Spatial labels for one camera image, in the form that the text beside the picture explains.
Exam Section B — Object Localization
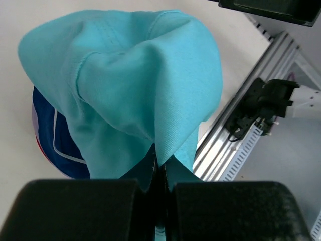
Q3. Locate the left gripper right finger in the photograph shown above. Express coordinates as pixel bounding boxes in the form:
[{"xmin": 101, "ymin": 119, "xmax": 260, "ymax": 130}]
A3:
[{"xmin": 164, "ymin": 164, "xmax": 311, "ymax": 240}]

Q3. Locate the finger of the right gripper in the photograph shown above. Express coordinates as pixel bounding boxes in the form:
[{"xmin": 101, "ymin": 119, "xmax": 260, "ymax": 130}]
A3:
[{"xmin": 214, "ymin": 0, "xmax": 320, "ymax": 27}]

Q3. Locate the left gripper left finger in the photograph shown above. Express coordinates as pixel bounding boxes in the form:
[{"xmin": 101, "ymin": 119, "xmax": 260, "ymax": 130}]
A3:
[{"xmin": 1, "ymin": 180, "xmax": 155, "ymax": 240}]

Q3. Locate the blue hat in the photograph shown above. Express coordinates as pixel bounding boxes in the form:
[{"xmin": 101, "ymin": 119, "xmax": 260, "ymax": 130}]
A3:
[{"xmin": 32, "ymin": 88, "xmax": 90, "ymax": 179}]

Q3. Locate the teal hat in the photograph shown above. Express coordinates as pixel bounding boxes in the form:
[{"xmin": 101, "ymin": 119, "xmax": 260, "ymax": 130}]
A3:
[{"xmin": 18, "ymin": 10, "xmax": 223, "ymax": 179}]

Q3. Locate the red hat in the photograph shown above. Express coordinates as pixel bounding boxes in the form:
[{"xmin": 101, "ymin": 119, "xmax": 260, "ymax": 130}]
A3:
[{"xmin": 36, "ymin": 136, "xmax": 52, "ymax": 163}]

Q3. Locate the lavender hat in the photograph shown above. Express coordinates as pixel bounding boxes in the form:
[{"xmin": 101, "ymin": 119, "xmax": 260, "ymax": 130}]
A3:
[{"xmin": 32, "ymin": 101, "xmax": 41, "ymax": 141}]

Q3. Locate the aluminium mounting rail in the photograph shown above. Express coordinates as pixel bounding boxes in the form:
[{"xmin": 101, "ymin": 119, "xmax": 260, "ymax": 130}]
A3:
[{"xmin": 193, "ymin": 32, "xmax": 299, "ymax": 181}]

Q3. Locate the white slotted cable duct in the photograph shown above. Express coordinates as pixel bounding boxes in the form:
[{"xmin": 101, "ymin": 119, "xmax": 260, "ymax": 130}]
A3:
[{"xmin": 220, "ymin": 119, "xmax": 320, "ymax": 240}]

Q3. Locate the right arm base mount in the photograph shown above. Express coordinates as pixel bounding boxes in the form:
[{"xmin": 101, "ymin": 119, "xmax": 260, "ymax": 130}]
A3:
[{"xmin": 224, "ymin": 78, "xmax": 299, "ymax": 142}]

